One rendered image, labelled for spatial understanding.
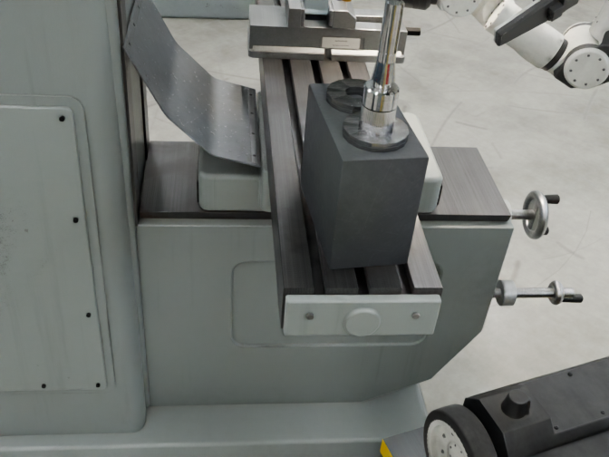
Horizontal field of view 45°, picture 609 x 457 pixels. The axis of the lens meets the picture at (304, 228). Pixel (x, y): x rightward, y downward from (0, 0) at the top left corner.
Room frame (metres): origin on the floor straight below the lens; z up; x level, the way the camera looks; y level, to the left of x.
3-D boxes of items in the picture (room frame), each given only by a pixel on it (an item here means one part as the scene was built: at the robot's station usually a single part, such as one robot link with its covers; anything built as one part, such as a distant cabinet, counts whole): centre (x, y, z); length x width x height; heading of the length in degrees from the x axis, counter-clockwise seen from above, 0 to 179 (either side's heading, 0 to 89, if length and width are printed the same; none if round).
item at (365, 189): (0.93, -0.07, 1.09); 0.22 x 0.12 x 0.20; 15
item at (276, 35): (1.59, -0.01, 1.04); 0.35 x 0.15 x 0.11; 97
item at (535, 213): (1.42, -0.50, 0.69); 0.16 x 0.12 x 0.12; 98
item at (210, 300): (1.36, -0.03, 0.49); 0.80 x 0.30 x 0.60; 98
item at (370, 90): (0.88, -0.08, 1.24); 0.05 x 0.05 x 0.01
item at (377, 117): (0.88, -0.08, 1.21); 0.05 x 0.05 x 0.05
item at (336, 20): (1.59, -0.03, 1.08); 0.12 x 0.06 x 0.04; 7
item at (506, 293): (1.29, -0.55, 0.57); 0.22 x 0.06 x 0.06; 98
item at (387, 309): (1.37, -0.01, 0.95); 1.24 x 0.23 x 0.08; 8
